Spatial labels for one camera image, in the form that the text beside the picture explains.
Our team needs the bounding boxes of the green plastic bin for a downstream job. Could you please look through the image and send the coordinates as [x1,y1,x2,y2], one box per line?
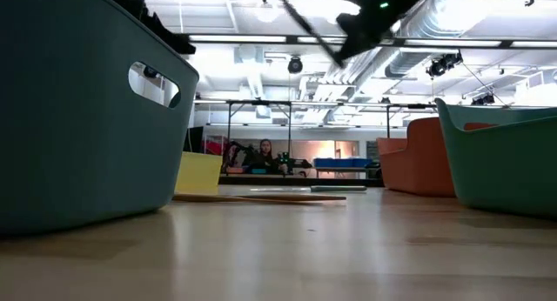
[434,97,557,219]

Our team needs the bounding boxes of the dark background workbench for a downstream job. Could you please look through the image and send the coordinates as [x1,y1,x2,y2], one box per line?
[218,173,384,188]

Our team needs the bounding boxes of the person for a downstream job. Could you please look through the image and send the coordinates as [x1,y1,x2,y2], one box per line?
[250,137,284,175]

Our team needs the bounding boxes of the black computer monitor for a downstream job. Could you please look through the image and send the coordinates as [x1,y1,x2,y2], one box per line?
[184,125,205,153]

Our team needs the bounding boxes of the yellow plastic bin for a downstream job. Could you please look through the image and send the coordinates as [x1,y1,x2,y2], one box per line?
[174,150,224,196]

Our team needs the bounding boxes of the red storage crates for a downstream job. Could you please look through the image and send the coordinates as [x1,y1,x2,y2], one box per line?
[203,135,230,157]

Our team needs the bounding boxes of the round white pendant lamp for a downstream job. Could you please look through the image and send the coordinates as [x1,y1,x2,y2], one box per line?
[253,0,280,24]

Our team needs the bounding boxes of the black metal frame stand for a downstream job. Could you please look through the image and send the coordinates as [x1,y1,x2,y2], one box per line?
[225,99,293,157]
[385,103,436,139]

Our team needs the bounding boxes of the orange plastic bin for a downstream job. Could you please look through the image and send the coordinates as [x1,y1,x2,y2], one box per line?
[376,117,457,198]

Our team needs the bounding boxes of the long ceiling light bar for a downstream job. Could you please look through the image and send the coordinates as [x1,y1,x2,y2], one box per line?
[186,32,557,50]

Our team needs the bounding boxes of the black ceiling camera rig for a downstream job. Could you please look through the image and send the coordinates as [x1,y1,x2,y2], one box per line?
[426,50,464,78]

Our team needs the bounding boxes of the black ceiling track light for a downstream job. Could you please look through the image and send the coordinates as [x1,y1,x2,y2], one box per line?
[471,92,498,107]

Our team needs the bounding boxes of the blue storage bins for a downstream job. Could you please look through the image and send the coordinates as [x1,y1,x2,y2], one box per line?
[312,157,376,170]

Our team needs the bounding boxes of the dark teal plastic bin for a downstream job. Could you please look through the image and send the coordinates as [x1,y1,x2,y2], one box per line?
[0,0,201,237]

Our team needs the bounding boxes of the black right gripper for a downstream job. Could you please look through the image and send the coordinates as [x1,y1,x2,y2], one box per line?
[332,0,433,68]

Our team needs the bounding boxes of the round black ceiling device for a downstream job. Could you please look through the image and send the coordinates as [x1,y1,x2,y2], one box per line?
[286,56,305,75]

